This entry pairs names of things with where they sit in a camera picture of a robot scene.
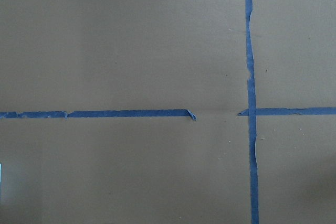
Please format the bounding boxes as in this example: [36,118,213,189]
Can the light blue foam block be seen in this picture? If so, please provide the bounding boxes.
[0,163,2,183]

